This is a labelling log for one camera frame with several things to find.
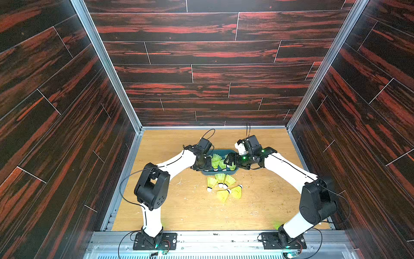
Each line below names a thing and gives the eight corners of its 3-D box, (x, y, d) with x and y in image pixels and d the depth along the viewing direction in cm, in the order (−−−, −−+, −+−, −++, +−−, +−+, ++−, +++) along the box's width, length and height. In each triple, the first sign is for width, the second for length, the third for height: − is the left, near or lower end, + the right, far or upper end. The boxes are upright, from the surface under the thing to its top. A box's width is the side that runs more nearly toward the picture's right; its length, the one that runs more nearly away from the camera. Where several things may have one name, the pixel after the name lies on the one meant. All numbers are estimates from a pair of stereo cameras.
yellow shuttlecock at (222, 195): (216, 202, 87) (216, 201, 85) (216, 191, 91) (216, 190, 89) (229, 202, 87) (229, 201, 85) (228, 191, 91) (228, 190, 89)
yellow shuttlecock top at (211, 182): (207, 191, 91) (207, 188, 87) (207, 181, 95) (207, 177, 91) (217, 191, 91) (217, 188, 87) (216, 181, 95) (217, 177, 91)
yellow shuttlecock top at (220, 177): (218, 188, 91) (219, 185, 88) (215, 176, 96) (215, 173, 93) (227, 185, 92) (228, 182, 89) (223, 174, 97) (224, 171, 94)
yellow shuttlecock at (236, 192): (231, 198, 89) (231, 197, 87) (230, 186, 93) (230, 184, 92) (243, 198, 89) (243, 197, 87) (241, 186, 93) (241, 184, 91)
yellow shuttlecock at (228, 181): (225, 190, 90) (226, 187, 88) (219, 181, 93) (219, 179, 91) (235, 183, 92) (235, 181, 90) (228, 175, 96) (229, 173, 93)
